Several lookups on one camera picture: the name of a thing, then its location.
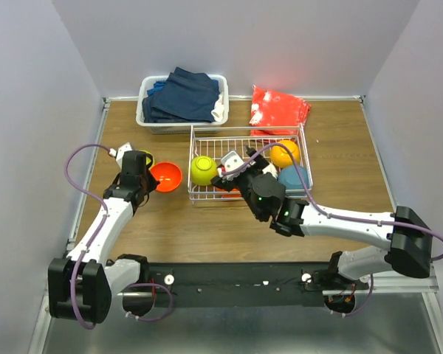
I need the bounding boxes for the lime green bowl tall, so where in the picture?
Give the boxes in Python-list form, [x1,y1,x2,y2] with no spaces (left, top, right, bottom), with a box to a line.
[190,156,217,187]

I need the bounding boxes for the lime green bowl shallow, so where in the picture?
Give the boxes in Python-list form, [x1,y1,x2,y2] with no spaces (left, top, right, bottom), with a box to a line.
[140,150,155,170]

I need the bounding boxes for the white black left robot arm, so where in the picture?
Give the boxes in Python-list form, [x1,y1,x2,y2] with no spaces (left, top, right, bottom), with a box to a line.
[47,150,159,330]

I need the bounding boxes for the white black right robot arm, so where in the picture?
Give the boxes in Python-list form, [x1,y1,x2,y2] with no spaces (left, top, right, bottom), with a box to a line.
[211,147,432,289]

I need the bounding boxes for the white blue patterned bowl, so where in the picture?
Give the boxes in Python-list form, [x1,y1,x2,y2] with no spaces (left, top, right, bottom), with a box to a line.
[262,164,278,178]

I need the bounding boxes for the yellow orange bowl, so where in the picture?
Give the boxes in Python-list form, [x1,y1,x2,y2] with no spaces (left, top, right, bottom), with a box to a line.
[269,140,301,169]

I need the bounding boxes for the orange bowl front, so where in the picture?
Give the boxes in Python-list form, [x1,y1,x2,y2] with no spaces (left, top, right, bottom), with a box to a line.
[215,187,242,199]

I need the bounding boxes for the red white folded towel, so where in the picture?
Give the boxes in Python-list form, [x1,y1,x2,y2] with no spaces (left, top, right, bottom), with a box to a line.
[249,86,312,136]

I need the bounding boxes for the white cloth in basket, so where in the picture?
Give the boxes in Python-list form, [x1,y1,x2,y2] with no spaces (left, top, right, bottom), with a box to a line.
[211,93,224,122]

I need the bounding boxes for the white plastic laundry basket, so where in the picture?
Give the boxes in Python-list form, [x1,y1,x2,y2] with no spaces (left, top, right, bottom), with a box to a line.
[136,74,230,134]

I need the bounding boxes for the folded blue jeans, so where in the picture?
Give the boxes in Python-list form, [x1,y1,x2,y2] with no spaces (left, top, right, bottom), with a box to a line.
[143,67,220,123]

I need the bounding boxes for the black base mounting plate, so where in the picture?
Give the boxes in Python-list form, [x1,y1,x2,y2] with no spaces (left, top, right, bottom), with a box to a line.
[121,261,370,318]

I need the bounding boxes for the white wire dish rack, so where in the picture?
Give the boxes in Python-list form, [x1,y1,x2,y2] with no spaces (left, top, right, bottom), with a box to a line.
[188,126,313,202]

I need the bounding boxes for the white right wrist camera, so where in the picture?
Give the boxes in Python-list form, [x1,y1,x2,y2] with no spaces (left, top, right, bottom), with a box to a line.
[217,150,247,181]

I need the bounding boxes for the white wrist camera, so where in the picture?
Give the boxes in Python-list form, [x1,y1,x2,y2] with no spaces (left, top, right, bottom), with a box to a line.
[217,150,247,181]
[109,142,133,160]

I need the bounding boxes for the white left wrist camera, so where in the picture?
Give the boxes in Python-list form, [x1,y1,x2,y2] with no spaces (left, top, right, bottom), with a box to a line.
[109,142,133,160]

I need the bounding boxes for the aluminium frame rail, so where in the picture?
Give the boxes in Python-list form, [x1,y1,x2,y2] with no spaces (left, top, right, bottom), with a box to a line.
[46,263,439,296]

